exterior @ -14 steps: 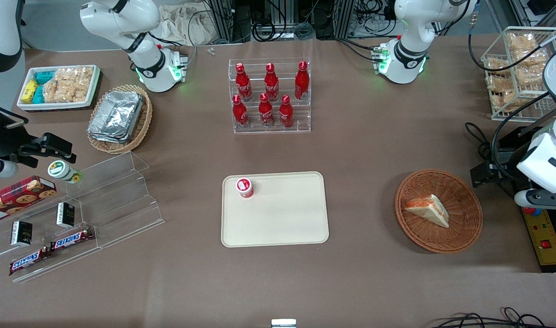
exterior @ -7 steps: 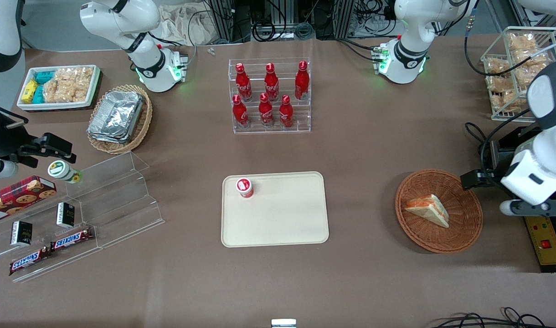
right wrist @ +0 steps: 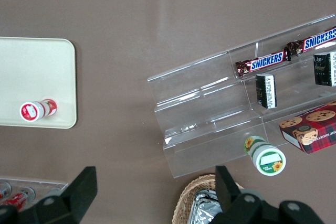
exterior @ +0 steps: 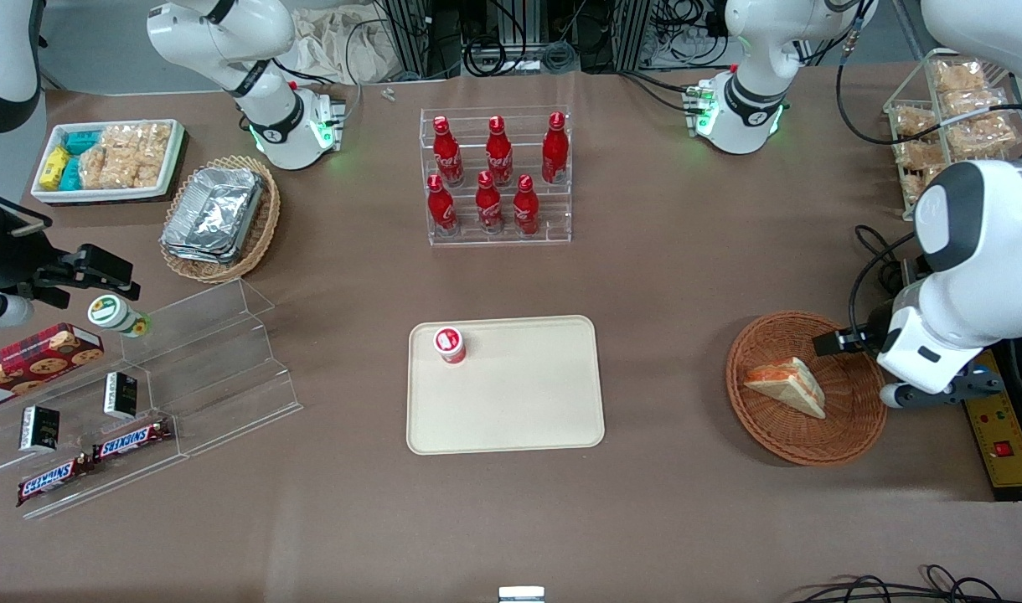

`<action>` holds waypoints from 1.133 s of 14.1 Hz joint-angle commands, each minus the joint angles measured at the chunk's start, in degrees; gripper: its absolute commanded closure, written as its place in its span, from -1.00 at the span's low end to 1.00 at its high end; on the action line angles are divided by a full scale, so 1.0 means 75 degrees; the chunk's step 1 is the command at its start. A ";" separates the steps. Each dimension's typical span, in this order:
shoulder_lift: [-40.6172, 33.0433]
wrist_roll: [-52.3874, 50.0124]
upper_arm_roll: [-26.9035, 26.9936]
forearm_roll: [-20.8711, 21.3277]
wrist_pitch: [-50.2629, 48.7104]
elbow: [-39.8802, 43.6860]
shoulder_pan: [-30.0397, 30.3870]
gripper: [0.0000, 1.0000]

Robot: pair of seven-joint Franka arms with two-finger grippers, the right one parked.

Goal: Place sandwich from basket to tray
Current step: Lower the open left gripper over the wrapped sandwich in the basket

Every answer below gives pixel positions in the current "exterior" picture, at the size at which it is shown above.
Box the triangular sandwich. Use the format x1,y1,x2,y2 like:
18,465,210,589
743,357,828,420

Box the stacked aluminium foil trays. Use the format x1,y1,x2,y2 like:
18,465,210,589
161,166,266,265

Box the black floor cable bundle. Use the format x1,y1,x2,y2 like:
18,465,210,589
791,564,1022,603

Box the beige crumpled cloth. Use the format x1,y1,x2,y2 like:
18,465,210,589
288,4,396,85

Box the coiled black cable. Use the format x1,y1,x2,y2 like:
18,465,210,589
464,35,530,78

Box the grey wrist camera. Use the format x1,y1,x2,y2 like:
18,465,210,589
0,293,36,330
881,367,1006,411

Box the aluminium frame post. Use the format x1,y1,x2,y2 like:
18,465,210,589
377,0,465,81
575,0,656,73

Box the red cola bottle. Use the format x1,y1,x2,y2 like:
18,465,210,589
474,171,505,235
484,116,515,188
541,111,570,186
431,116,465,188
426,174,460,238
512,174,541,238

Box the beige plastic tray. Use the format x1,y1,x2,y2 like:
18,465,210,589
405,315,606,456

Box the small black carton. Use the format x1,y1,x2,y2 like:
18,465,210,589
18,405,62,455
102,371,140,420

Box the round brown wicker basket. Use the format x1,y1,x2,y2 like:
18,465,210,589
725,311,890,467

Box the black base cables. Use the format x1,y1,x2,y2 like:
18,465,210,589
618,70,703,116
271,17,363,128

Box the clear bin of snack bags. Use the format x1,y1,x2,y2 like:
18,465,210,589
883,48,1022,224

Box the yellow black control box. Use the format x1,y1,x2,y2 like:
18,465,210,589
962,347,1022,503

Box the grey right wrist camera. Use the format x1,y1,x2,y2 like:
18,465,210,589
0,293,36,330

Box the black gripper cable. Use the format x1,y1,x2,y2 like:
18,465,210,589
848,224,921,338

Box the green-lidded white cup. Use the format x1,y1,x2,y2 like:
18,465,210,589
87,295,152,340

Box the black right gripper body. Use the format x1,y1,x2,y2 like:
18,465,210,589
0,180,70,296

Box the clear acrylic bottle rack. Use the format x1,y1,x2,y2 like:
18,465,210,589
418,106,573,247

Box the oval tan wicker basket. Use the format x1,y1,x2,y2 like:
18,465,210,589
158,154,282,286

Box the Snickers chocolate bar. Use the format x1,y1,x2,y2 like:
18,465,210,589
16,455,98,508
91,416,175,464

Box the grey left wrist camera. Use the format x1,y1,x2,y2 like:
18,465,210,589
881,367,1006,411

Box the clear rice cracker bag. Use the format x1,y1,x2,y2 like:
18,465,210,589
78,149,162,191
99,122,173,162

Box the red tartan cookie box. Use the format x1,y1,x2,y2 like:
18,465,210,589
0,322,106,416

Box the white rectangular snack bin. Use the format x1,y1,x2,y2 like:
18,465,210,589
30,119,187,205

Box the red-lidded white cup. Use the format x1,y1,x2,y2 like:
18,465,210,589
433,326,468,366

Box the long black arm cable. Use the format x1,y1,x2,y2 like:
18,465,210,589
835,17,1022,148

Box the yellow snack packet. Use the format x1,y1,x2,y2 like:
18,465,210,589
39,146,73,186

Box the clear acrylic stepped shelf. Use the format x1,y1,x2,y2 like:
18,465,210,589
0,278,304,522

